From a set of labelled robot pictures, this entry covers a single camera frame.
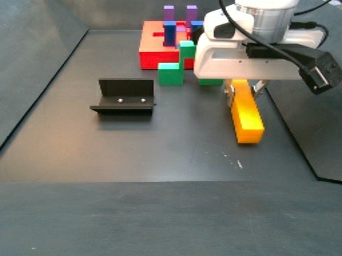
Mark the purple U-shaped block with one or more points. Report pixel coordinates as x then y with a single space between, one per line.
168 18

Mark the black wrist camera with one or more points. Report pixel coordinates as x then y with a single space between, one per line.
319 70

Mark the yellow rectangular block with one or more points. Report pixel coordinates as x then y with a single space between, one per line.
245 117

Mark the red board with slots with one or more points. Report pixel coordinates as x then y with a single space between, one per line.
152 51

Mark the black angled bracket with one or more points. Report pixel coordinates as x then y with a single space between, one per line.
125 95

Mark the dark blue U-shaped block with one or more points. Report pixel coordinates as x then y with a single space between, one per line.
192 29

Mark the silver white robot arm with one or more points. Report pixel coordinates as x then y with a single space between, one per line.
259 4

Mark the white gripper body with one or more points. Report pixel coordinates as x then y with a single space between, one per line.
220 57

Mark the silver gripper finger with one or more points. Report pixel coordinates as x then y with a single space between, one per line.
259 87
228 92

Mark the green U-shaped block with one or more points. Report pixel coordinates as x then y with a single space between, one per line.
171 72

